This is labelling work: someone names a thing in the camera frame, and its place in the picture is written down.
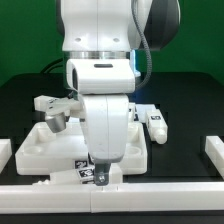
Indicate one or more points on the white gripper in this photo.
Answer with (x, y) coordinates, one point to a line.
(105, 130)

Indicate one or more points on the white right barrier block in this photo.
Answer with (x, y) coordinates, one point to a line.
(214, 148)

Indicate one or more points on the white front barrier rail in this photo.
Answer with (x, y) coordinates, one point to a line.
(186, 196)

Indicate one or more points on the white desk top tray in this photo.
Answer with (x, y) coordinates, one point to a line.
(44, 152)

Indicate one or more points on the white barrier block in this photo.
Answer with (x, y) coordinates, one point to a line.
(5, 152)
(214, 148)

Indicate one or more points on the white left barrier block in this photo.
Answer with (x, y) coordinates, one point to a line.
(5, 152)

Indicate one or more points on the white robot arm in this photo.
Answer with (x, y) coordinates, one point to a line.
(108, 44)

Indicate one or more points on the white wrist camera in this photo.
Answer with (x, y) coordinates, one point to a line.
(100, 76)

